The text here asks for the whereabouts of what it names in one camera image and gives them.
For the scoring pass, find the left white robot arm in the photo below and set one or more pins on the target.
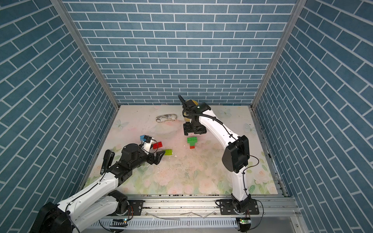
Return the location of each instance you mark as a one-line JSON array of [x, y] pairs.
[[100, 198]]

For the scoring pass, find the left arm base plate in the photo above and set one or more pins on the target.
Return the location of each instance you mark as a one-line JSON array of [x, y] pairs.
[[135, 207]]

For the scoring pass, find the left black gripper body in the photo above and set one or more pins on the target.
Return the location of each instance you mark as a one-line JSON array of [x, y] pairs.
[[148, 158]]

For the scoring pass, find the floral table mat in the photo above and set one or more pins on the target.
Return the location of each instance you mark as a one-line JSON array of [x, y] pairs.
[[187, 171]]

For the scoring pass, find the red long lego brick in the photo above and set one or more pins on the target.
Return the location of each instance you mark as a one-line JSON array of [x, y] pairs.
[[157, 145]]

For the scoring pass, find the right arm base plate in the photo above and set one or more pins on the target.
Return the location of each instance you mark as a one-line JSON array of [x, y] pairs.
[[248, 206]]

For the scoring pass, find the green long lego brick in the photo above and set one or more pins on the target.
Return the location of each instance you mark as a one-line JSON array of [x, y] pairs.
[[192, 140]]

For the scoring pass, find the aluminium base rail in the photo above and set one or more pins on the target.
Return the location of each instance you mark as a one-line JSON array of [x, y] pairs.
[[174, 207]]

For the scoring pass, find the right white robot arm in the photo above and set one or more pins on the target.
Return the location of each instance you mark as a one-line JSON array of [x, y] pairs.
[[202, 119]]

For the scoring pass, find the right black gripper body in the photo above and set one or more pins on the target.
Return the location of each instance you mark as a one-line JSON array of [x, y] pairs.
[[191, 128]]

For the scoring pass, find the lime lego brick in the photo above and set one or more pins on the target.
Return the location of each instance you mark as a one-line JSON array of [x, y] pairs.
[[168, 152]]

